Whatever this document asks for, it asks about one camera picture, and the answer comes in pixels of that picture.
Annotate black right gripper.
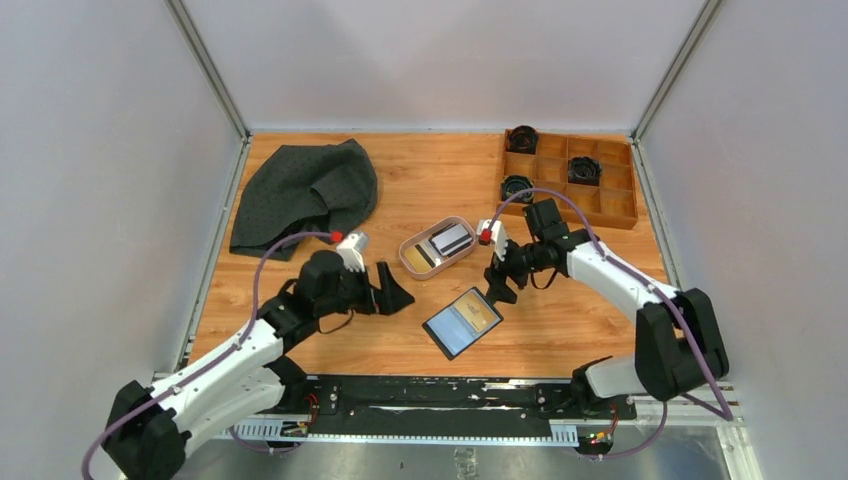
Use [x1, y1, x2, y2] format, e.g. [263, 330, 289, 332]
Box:
[484, 234, 545, 305]

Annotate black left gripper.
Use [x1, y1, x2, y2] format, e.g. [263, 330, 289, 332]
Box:
[316, 260, 414, 318]

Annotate pink oval plastic tray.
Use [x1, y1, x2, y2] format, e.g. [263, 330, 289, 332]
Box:
[398, 216, 477, 280]

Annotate gold credit card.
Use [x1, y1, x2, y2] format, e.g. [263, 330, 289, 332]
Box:
[453, 289, 502, 335]
[402, 243, 437, 273]

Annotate black leather card holder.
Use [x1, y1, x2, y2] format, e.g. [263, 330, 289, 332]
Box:
[422, 287, 504, 360]

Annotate thin white card stack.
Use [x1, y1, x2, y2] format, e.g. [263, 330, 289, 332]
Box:
[427, 223, 473, 258]

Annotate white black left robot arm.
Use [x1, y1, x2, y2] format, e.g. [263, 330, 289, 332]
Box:
[95, 250, 415, 479]

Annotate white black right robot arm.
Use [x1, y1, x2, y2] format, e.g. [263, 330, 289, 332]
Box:
[422, 199, 730, 418]

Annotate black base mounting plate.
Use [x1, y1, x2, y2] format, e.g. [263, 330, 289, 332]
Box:
[241, 374, 639, 439]

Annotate wooden compartment organizer box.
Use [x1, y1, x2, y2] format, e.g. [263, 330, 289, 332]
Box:
[495, 125, 638, 230]

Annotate dark green dotted cloth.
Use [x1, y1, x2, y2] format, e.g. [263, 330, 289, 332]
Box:
[229, 139, 378, 257]

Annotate rolled dark belt top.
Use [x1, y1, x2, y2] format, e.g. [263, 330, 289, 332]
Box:
[506, 125, 540, 155]

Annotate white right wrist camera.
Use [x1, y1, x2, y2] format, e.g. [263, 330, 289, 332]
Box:
[476, 219, 509, 261]

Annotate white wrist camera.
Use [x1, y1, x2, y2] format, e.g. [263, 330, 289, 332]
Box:
[335, 231, 370, 272]
[476, 219, 509, 261]

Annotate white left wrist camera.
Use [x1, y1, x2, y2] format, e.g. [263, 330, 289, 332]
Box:
[335, 231, 370, 272]

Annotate aluminium frame rail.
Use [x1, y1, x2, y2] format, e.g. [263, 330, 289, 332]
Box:
[117, 380, 764, 480]

